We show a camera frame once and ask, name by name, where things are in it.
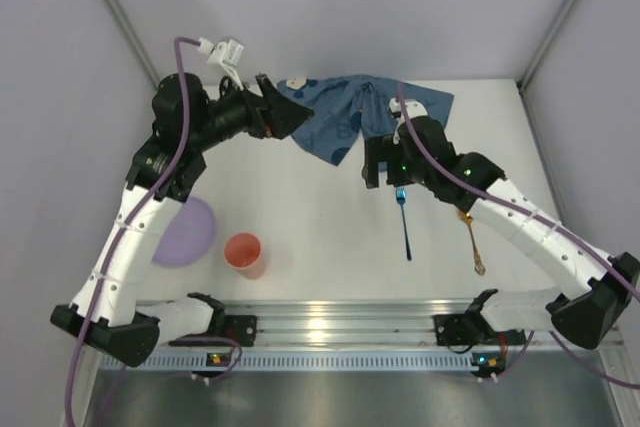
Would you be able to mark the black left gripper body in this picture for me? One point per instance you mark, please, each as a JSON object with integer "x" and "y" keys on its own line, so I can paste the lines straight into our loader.
{"x": 258, "y": 112}

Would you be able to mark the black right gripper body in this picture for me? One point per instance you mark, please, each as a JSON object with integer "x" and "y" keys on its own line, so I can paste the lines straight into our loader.
{"x": 376, "y": 162}

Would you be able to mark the blue letter-print placemat cloth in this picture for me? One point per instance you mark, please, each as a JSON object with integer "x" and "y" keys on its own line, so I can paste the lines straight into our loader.
{"x": 349, "y": 107}

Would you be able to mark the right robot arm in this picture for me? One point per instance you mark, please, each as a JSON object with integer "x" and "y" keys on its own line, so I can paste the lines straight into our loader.
{"x": 591, "y": 288}

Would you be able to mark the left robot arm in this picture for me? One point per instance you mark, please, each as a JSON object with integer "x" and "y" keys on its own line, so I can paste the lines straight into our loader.
{"x": 105, "y": 313}

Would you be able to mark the blue metallic fork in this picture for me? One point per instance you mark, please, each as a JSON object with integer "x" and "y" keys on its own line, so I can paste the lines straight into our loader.
{"x": 400, "y": 195}

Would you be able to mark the gold ornate spoon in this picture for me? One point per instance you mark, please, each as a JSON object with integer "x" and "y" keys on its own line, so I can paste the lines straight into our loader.
{"x": 479, "y": 267}

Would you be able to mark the purple plastic plate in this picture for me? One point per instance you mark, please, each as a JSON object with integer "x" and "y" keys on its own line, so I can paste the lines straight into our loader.
{"x": 189, "y": 236}

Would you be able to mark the orange plastic cup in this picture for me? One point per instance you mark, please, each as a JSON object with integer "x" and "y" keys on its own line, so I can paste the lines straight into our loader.
{"x": 243, "y": 252}

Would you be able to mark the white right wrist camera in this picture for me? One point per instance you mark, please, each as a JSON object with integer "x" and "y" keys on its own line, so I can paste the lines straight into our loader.
{"x": 413, "y": 108}

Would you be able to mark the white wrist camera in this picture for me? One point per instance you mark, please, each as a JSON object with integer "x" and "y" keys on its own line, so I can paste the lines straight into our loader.
{"x": 223, "y": 56}
{"x": 413, "y": 108}

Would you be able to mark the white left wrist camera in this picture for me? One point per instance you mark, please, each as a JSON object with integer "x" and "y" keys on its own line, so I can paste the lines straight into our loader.
{"x": 223, "y": 56}

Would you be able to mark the aluminium mounting rail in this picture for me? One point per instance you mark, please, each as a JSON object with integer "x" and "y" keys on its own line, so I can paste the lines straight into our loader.
{"x": 345, "y": 324}

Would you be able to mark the perforated grey cable duct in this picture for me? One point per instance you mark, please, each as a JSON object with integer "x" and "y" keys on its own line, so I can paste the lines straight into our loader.
{"x": 175, "y": 360}

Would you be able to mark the left aluminium frame post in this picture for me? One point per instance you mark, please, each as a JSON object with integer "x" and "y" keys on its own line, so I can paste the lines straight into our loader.
{"x": 135, "y": 46}

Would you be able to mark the aluminium frame post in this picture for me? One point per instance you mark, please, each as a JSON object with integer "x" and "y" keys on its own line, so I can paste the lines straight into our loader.
{"x": 554, "y": 28}
{"x": 135, "y": 46}

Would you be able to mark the right aluminium frame post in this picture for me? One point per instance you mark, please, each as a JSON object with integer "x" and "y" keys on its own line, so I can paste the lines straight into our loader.
{"x": 554, "y": 28}

